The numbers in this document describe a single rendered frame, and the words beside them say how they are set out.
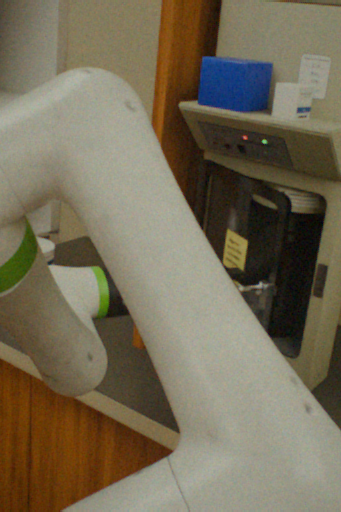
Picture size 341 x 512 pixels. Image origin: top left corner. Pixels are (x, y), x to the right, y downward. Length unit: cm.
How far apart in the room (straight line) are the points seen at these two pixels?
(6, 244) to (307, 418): 37
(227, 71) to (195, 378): 81
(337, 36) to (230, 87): 21
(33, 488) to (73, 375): 75
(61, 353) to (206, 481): 47
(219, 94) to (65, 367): 59
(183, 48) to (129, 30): 71
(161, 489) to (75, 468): 104
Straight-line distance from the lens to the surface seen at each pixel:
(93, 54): 219
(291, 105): 123
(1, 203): 68
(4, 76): 249
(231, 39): 139
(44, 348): 93
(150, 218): 60
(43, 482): 168
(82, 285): 111
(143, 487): 54
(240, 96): 125
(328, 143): 119
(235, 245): 132
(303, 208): 137
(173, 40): 137
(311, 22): 131
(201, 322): 56
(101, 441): 147
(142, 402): 135
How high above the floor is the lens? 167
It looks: 20 degrees down
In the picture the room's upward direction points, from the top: 6 degrees clockwise
